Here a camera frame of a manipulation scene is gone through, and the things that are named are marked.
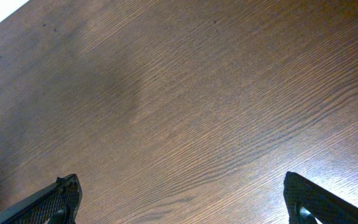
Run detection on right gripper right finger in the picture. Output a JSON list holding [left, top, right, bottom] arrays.
[[283, 172, 358, 224]]

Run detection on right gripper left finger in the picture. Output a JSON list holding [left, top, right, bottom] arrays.
[[0, 174, 82, 224]]

